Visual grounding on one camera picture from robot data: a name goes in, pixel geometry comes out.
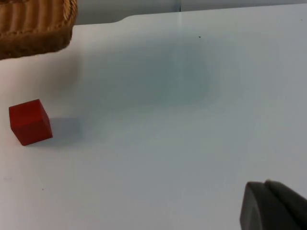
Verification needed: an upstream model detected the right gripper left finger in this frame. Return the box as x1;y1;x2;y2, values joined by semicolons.
239;181;299;230

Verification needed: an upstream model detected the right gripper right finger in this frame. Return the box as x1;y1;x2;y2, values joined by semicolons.
264;179;307;230

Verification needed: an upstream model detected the red cube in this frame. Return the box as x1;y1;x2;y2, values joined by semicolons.
9;99;54;147

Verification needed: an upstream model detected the pale brown wicker basket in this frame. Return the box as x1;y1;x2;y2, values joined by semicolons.
0;0;79;61

